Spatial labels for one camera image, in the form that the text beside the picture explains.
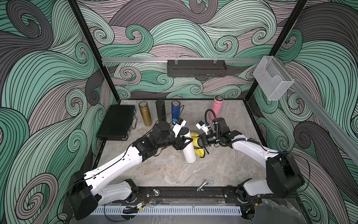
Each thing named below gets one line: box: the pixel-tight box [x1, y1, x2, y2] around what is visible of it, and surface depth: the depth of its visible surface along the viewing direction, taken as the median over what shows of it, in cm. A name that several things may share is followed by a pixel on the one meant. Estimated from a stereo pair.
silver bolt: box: [196, 180, 209, 192], surface depth 77 cm
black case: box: [96, 105, 138, 141], surface depth 100 cm
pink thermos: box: [209, 95, 225, 120], surface depth 95 cm
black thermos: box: [155, 98, 167, 122], surface depth 94 cm
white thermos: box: [179, 126, 197, 164], surface depth 74 cm
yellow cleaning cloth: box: [191, 132, 206, 159], surface depth 76 cm
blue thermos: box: [171, 99, 181, 120], surface depth 92 cm
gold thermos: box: [138, 100, 153, 127], surface depth 93 cm
